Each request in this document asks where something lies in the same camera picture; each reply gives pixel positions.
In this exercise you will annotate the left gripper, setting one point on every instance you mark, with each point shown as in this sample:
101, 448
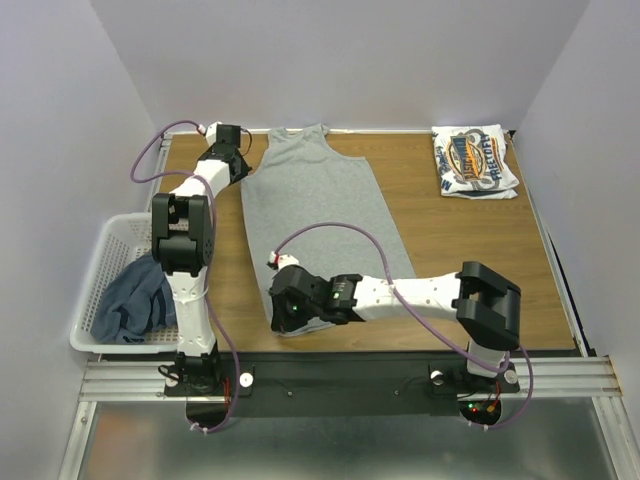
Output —
245, 168

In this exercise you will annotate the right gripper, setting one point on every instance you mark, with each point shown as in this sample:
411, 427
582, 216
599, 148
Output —
278, 312

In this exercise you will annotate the grey tank top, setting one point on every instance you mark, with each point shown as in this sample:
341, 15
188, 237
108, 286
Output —
302, 184

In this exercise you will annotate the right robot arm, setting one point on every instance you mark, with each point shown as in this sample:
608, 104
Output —
483, 302

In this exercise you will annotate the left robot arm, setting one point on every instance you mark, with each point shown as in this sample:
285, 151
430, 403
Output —
182, 243

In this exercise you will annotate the blue tank top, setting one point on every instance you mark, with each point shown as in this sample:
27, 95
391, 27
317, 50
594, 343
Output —
136, 303

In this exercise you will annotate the folded white printed tank top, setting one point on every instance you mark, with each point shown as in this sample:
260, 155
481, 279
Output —
471, 162

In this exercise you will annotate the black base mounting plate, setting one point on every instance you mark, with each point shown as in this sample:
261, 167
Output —
318, 384

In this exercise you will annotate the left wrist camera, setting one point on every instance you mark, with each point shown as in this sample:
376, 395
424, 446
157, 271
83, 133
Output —
209, 133

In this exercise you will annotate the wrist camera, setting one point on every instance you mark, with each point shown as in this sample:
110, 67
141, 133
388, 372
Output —
278, 261
209, 133

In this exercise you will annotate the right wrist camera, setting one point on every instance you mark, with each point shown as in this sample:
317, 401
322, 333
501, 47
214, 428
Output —
278, 261

